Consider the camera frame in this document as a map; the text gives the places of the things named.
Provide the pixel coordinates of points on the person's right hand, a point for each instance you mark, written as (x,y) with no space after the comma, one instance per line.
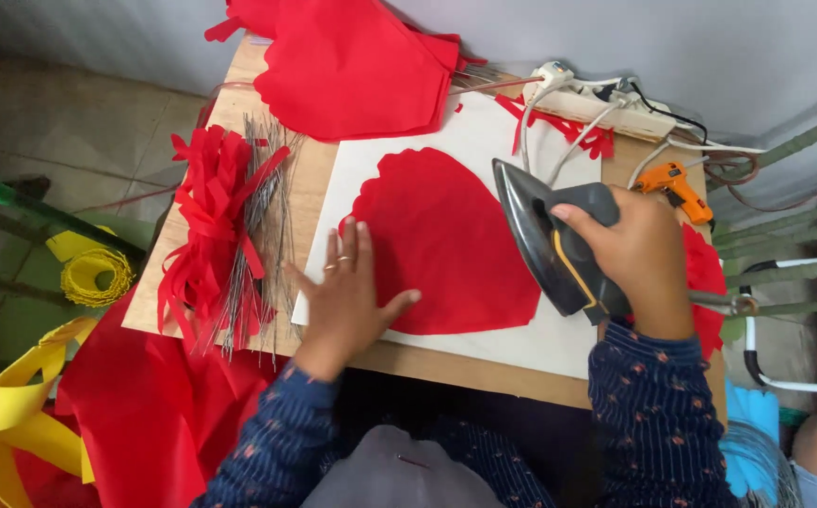
(645,247)

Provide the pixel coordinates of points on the person's left hand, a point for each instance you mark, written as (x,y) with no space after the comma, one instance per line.
(343,310)

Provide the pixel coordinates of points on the grey electric clothes iron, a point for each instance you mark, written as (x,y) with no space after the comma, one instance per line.
(530,226)

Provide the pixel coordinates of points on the red petal-shaped foam sheet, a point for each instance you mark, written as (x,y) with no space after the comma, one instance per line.
(451,240)

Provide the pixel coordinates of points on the orange glue gun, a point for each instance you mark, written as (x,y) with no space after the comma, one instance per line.
(670,180)

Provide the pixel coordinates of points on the grey metal rod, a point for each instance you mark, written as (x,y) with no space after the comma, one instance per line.
(723,302)

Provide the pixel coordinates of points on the red foam scraps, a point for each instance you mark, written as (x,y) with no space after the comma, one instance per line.
(579,131)

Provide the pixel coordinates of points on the bundle of green wrapped rods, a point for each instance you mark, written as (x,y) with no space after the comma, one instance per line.
(790,233)

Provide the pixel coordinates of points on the white power strip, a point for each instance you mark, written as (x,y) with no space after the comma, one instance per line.
(592,107)

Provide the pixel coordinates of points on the white board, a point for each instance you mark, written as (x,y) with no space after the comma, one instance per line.
(500,353)

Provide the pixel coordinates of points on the person's grey scarf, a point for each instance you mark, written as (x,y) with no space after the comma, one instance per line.
(394,473)

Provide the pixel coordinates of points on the bundle of red foam strips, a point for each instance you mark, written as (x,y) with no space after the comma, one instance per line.
(204,211)

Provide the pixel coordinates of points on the blue foam sheet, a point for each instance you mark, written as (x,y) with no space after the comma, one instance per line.
(751,416)

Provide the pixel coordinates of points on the large red foam sheet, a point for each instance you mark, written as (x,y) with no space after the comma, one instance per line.
(147,423)

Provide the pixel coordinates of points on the stack of red petal sheets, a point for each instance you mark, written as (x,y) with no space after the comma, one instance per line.
(352,70)

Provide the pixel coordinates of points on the yellow foam roll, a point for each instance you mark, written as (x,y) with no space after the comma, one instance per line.
(81,283)

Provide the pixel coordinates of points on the yellow foam strips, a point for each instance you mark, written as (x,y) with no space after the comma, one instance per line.
(6,416)

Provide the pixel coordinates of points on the white metal frame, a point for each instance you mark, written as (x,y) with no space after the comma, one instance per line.
(749,338)

